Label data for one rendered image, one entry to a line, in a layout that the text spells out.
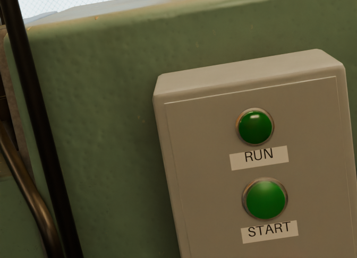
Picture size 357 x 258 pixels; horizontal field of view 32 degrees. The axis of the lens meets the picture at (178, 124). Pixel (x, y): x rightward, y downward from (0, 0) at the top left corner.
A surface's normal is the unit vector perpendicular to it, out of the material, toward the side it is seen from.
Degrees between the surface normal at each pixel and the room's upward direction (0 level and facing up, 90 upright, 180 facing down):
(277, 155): 90
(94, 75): 90
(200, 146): 90
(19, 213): 90
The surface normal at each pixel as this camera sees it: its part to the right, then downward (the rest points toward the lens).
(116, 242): -0.02, 0.25
